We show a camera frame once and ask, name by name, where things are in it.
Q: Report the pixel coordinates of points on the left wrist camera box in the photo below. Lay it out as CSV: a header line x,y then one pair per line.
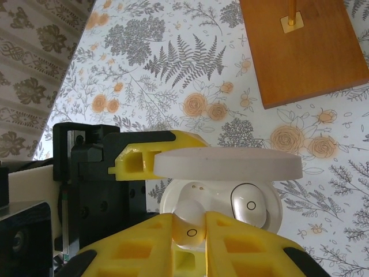
x,y
29,184

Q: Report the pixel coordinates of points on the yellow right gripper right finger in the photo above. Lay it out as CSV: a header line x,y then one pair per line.
x,y
245,254

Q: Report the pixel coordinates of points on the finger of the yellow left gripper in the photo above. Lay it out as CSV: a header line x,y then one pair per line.
x,y
184,141

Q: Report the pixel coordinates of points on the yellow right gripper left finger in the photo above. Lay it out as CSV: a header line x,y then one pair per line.
x,y
129,254

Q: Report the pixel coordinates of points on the white earbud charging case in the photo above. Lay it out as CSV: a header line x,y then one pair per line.
x,y
225,164

